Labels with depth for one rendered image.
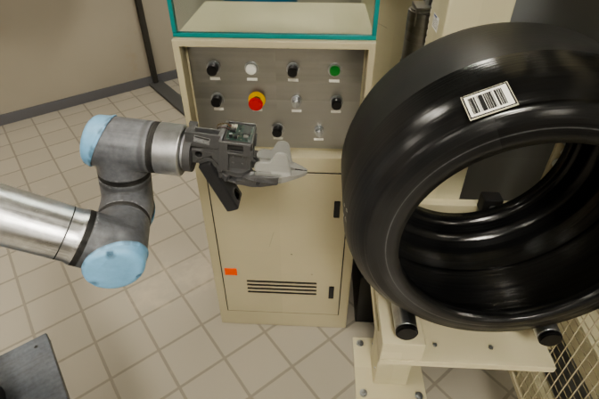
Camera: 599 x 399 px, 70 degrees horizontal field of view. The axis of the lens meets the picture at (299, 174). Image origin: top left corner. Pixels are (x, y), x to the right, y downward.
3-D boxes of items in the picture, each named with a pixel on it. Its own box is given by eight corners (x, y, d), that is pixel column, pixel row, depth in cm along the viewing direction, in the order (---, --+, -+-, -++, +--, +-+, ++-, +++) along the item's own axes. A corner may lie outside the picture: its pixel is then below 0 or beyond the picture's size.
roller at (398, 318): (381, 208, 112) (397, 211, 112) (376, 221, 114) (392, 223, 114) (399, 326, 83) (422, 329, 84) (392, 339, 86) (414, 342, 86)
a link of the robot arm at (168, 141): (153, 183, 73) (170, 152, 81) (182, 187, 73) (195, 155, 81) (149, 139, 68) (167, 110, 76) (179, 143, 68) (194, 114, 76)
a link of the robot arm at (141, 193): (99, 246, 77) (88, 191, 70) (109, 206, 87) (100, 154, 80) (154, 243, 80) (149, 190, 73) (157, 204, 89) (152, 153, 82)
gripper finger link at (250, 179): (277, 183, 72) (225, 176, 72) (276, 190, 73) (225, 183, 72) (280, 166, 76) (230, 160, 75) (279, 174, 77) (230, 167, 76)
